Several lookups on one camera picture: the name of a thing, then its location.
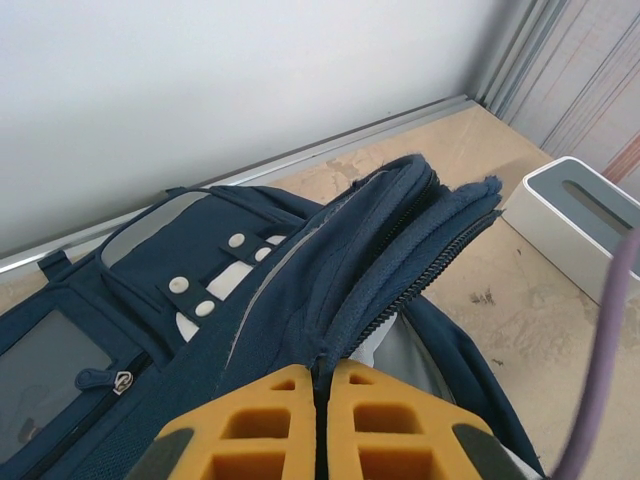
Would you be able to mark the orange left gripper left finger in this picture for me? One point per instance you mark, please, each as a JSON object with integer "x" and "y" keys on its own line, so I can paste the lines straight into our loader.
{"x": 200, "y": 430}

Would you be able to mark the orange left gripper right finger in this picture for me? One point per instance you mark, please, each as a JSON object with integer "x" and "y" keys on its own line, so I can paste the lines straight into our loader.
{"x": 450, "y": 430}

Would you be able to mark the navy blue backpack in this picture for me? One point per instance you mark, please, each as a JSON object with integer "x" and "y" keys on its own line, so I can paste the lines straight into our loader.
{"x": 200, "y": 260}

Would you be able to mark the grey white tissue box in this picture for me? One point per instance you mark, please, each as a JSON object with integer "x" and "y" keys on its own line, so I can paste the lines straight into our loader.
{"x": 560, "y": 220}

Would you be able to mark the aluminium table edge rail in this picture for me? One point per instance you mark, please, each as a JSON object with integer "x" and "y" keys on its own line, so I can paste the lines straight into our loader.
{"x": 300, "y": 150}

